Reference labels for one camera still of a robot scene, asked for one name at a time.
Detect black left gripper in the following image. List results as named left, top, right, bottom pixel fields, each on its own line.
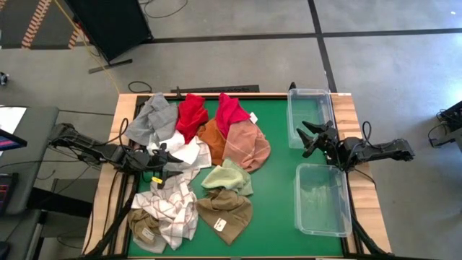
left=121, top=143, right=184, bottom=190

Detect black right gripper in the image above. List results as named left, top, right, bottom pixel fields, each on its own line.
left=296, top=120, right=347, bottom=166

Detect plain white towel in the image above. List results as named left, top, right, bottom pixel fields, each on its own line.
left=147, top=129, right=213, bottom=173

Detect white red-checked towel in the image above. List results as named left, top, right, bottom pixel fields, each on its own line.
left=131, top=168, right=200, bottom=251

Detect smooth grey towel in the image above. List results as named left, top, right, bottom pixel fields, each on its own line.
left=124, top=92, right=179, bottom=146

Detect orange towel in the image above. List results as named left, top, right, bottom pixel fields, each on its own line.
left=196, top=118, right=227, bottom=166

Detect light green towel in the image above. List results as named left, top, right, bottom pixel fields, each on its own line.
left=201, top=158, right=254, bottom=197

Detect brown towel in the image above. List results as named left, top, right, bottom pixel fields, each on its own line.
left=196, top=187, right=253, bottom=246
left=127, top=208, right=163, bottom=246

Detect pink towel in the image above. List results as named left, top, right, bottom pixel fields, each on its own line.
left=222, top=118, right=271, bottom=173

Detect grey waffle towel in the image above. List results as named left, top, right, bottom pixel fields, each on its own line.
left=135, top=238, right=167, bottom=254

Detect red towel with white label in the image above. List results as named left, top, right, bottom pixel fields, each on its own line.
left=215, top=92, right=259, bottom=139

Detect clear plastic bin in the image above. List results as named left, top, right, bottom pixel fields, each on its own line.
left=287, top=88, right=336, bottom=150
left=294, top=162, right=353, bottom=238

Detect black support strut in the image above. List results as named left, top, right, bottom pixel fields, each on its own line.
left=348, top=212, right=393, bottom=258
left=86, top=169, right=140, bottom=258

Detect black metal bar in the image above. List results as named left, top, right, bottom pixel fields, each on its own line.
left=170, top=84, right=260, bottom=94

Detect grey desk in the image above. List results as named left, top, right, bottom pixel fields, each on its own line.
left=0, top=106, right=61, bottom=217

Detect tall black partition panel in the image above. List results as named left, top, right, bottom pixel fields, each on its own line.
left=64, top=0, right=154, bottom=74

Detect dark monitor screen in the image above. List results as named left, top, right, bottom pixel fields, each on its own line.
left=0, top=129, right=28, bottom=152

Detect dark mat orange stripes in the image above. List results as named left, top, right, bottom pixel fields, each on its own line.
left=0, top=0, right=86, bottom=50

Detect black cable loop on floor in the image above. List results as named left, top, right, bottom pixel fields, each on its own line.
left=128, top=80, right=154, bottom=94

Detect yellow cable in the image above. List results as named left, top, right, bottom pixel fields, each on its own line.
left=53, top=0, right=121, bottom=94

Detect black equipment with cables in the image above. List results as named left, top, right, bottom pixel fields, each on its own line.
left=427, top=100, right=462, bottom=150

